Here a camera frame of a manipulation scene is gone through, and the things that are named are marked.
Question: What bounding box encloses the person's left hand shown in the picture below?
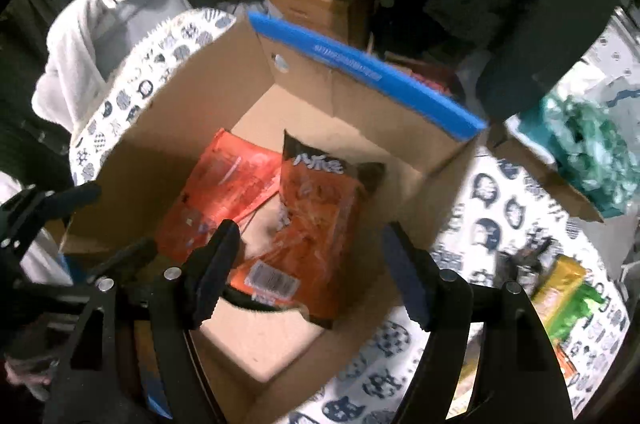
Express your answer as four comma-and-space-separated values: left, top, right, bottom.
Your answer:
3, 357, 53, 402

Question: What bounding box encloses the grey white fleece clothing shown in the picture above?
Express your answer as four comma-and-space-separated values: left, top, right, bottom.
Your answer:
30, 0, 277, 135

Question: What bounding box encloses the black snack bar wrapper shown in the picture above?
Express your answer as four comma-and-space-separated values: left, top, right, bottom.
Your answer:
494, 238, 552, 292

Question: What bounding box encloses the cat pattern tablecloth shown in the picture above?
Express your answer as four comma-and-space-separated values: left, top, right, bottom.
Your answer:
63, 9, 629, 423

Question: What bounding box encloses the gold foil snack bag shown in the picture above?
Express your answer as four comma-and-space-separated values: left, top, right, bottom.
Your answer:
532, 255, 587, 331

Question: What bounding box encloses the teal green plastic bag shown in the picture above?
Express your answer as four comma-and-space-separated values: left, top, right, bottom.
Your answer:
518, 92, 639, 217

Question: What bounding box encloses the green snack bag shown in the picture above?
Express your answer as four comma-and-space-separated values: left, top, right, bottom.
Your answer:
547, 283, 604, 344

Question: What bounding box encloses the orange black chip bag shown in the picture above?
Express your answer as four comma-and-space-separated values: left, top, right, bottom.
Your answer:
224, 132, 386, 329

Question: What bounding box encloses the red snack bag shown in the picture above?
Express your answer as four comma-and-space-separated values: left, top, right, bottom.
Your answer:
154, 129, 282, 262

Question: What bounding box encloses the cardboard box with blue edge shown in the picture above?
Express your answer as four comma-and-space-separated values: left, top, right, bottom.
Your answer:
62, 14, 487, 423

